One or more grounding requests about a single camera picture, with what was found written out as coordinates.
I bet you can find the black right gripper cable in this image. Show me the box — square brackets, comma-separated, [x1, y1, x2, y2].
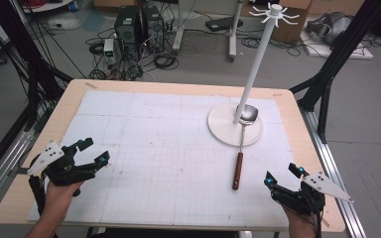
[314, 212, 324, 238]

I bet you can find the black computer tower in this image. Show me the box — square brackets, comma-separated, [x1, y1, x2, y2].
[114, 6, 144, 58]
[141, 4, 165, 55]

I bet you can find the grey bag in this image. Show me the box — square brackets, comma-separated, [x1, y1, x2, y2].
[306, 12, 354, 47]

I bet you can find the white metal stand leg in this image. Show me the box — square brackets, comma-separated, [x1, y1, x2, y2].
[227, 0, 243, 62]
[173, 0, 187, 53]

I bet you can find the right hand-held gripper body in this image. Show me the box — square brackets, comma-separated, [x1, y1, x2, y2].
[271, 172, 355, 215]

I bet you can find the flat black device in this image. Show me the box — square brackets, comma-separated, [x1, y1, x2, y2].
[204, 16, 244, 33]

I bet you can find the metal spatula with brown handle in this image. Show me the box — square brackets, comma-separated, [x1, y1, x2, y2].
[231, 103, 260, 191]

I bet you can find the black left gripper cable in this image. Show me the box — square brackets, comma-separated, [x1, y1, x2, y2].
[28, 175, 48, 216]

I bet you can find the person's right hand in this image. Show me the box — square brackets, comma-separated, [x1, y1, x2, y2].
[282, 206, 318, 232]

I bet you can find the person's left hand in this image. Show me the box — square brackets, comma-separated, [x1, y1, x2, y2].
[44, 179, 83, 216]

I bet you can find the black frame post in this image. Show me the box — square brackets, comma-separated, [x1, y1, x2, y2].
[0, 0, 74, 133]
[289, 0, 381, 144]

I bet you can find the white floor board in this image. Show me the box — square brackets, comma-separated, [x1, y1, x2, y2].
[300, 31, 374, 60]

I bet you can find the cardboard box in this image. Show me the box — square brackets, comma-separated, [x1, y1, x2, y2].
[271, 0, 313, 44]

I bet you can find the bundle of black floor cables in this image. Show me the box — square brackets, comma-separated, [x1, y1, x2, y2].
[84, 28, 181, 81]

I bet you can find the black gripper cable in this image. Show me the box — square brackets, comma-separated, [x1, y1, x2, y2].
[28, 175, 48, 216]
[314, 212, 324, 238]

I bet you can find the aluminium rail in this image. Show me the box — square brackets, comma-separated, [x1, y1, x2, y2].
[0, 128, 36, 217]
[302, 108, 367, 238]

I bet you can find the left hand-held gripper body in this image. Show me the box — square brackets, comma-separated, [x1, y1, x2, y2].
[27, 140, 97, 186]

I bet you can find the small grey power supply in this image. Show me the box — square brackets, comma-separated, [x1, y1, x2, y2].
[102, 38, 117, 65]

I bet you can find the white hook rack stand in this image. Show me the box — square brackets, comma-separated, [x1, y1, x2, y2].
[207, 3, 301, 148]

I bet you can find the white grid mat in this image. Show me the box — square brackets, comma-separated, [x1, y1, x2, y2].
[27, 89, 315, 230]

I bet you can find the white round table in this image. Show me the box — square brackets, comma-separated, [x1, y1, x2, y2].
[21, 0, 74, 14]

